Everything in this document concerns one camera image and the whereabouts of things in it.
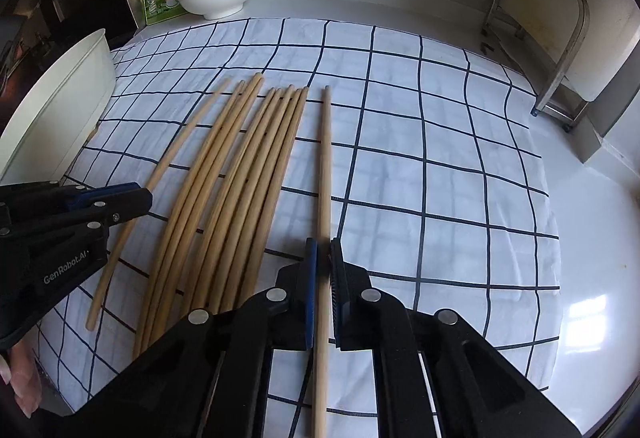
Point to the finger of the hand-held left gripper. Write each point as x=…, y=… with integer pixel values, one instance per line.
x=130, y=206
x=85, y=198

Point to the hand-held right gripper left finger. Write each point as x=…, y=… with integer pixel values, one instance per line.
x=311, y=268

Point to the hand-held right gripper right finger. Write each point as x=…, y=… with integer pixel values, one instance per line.
x=336, y=278

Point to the large cream round plate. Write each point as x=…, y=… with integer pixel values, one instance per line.
x=55, y=108

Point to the row of wooden chopsticks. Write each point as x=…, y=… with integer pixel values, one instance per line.
x=240, y=178

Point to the person's left hand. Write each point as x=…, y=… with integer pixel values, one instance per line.
x=22, y=383

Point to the white blue checkered cloth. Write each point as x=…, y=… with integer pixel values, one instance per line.
x=425, y=168

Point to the metal cutting board rack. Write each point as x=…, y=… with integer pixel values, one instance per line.
x=575, y=18

